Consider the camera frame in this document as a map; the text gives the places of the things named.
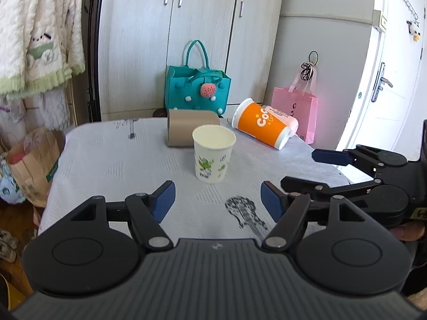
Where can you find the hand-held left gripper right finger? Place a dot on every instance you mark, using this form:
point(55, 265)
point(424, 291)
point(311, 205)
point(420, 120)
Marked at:
point(271, 200)

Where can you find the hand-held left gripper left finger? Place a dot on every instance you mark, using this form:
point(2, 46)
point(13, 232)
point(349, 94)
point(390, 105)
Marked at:
point(165, 199)

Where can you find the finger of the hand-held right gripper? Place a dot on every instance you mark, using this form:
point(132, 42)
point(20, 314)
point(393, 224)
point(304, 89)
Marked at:
point(328, 157)
point(302, 186)

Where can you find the brown paper cup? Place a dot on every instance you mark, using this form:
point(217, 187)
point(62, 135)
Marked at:
point(183, 130)

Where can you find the pink and white cup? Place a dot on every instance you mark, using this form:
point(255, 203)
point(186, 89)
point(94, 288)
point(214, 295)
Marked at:
point(287, 120)

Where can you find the white floral paper cup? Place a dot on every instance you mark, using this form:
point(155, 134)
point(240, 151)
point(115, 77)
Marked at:
point(213, 153)

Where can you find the orange white paper cup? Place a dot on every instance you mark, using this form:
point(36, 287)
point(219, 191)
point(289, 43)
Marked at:
point(260, 123)

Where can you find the person's right hand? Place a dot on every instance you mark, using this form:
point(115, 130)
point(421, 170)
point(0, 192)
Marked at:
point(408, 231)

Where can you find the pink paper gift bag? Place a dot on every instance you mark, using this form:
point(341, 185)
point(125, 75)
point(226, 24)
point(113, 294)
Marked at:
point(300, 106)

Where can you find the white door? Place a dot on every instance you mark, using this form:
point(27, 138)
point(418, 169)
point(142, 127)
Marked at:
point(397, 73)

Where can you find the teal felt tote bag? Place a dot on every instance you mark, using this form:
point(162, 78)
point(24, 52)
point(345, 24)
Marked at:
point(186, 86)

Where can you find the brown paper bag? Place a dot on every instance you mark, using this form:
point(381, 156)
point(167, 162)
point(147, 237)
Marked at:
point(33, 170)

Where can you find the blue patterned bag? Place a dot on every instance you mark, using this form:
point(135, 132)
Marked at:
point(10, 186)

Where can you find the black stand pole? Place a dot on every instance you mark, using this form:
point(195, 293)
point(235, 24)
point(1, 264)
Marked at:
point(93, 56)

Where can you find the white wardrobe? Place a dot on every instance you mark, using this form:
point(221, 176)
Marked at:
point(140, 40)

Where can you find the white fluffy robe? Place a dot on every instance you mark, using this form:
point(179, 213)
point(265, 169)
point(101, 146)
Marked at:
point(36, 23)

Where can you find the wall switch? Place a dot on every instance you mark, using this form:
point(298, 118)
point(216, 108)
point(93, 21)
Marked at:
point(380, 21)

